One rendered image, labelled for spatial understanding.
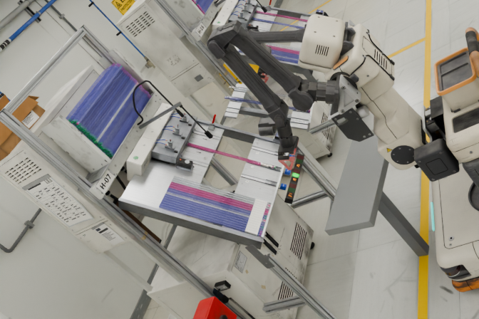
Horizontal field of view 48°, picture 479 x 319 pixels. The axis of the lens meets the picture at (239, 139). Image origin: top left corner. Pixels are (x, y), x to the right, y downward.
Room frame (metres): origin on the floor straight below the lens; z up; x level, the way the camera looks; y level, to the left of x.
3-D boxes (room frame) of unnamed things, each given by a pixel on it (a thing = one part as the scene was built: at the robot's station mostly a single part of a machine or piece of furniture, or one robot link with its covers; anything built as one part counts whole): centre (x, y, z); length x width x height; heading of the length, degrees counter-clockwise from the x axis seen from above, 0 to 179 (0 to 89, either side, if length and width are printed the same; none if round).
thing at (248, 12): (3.85, -0.54, 0.65); 1.01 x 0.73 x 1.29; 51
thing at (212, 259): (2.83, 0.52, 0.31); 0.70 x 0.65 x 0.62; 141
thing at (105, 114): (2.80, 0.39, 1.52); 0.51 x 0.13 x 0.27; 141
